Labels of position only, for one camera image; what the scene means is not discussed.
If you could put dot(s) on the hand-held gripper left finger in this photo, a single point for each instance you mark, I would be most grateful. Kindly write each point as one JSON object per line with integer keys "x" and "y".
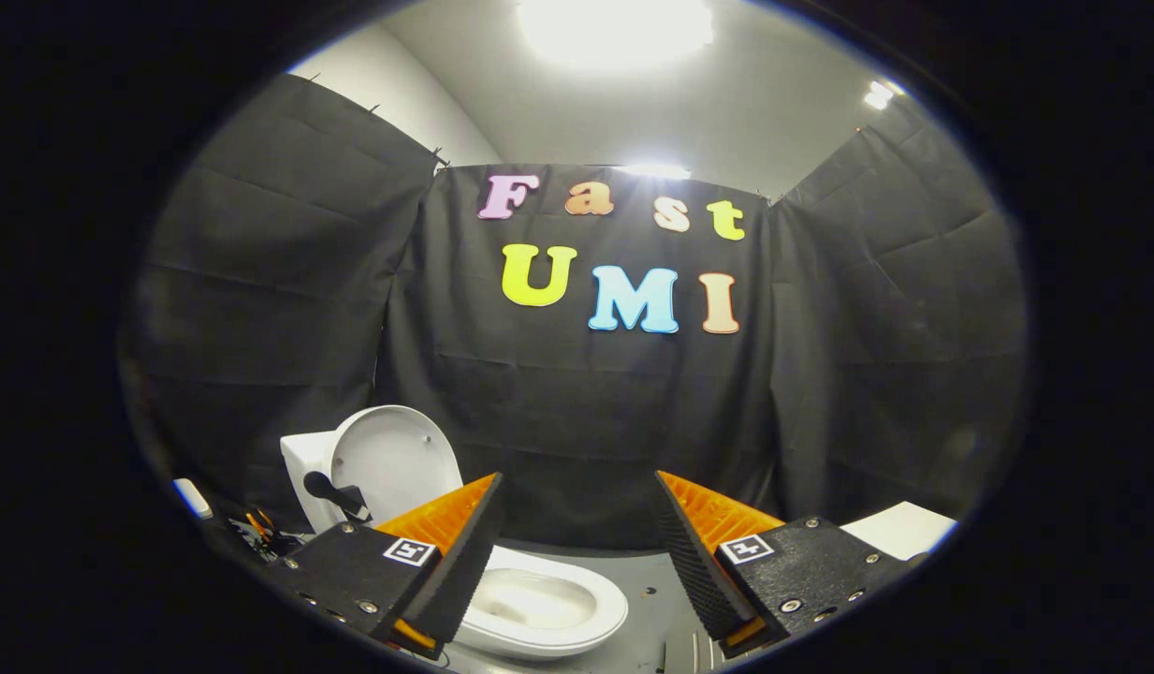
{"x": 464, "y": 571}

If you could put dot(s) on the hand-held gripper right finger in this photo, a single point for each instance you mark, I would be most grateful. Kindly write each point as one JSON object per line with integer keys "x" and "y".
{"x": 693, "y": 571}

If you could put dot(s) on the white toilet lid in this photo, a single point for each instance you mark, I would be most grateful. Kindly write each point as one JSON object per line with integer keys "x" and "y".
{"x": 399, "y": 459}

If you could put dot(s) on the white toilet seat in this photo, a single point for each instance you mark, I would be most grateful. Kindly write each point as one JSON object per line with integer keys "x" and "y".
{"x": 605, "y": 608}

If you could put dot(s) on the white ceramic toilet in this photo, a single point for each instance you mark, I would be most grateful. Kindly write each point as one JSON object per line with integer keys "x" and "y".
{"x": 300, "y": 468}

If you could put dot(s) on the black backdrop cloth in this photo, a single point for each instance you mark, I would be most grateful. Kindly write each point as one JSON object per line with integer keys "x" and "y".
{"x": 586, "y": 421}

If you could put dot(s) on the grey drawer cabinet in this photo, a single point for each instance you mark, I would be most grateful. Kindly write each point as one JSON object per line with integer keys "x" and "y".
{"x": 899, "y": 529}

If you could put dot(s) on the long ceiling light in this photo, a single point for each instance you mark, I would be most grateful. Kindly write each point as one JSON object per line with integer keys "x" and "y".
{"x": 653, "y": 171}

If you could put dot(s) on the large bright ceiling light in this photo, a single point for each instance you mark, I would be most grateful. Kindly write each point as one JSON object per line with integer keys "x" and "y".
{"x": 614, "y": 28}

